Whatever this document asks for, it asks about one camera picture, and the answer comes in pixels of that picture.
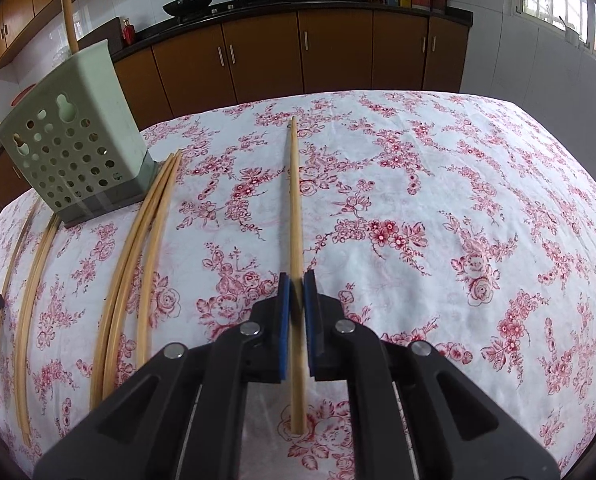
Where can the red floral tablecloth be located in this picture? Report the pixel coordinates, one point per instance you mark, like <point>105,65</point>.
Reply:
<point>403,200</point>

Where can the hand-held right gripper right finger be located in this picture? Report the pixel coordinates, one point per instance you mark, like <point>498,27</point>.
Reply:
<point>310,330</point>

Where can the brown kitchen base cabinets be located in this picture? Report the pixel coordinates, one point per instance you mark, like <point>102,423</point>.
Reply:
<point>263,60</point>

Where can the black kitchen countertop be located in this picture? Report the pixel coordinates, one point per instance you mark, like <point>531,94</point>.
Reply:
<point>338,1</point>

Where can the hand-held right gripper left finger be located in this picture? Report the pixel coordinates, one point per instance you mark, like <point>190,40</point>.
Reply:
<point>284,330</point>

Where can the red bottle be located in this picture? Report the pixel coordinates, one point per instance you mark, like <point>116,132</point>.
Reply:
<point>128,31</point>

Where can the green perforated utensil holder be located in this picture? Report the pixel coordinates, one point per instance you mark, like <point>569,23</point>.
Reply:
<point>77,135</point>

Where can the brown wall cabinets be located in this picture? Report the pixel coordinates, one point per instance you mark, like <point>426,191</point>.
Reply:
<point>17,10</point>

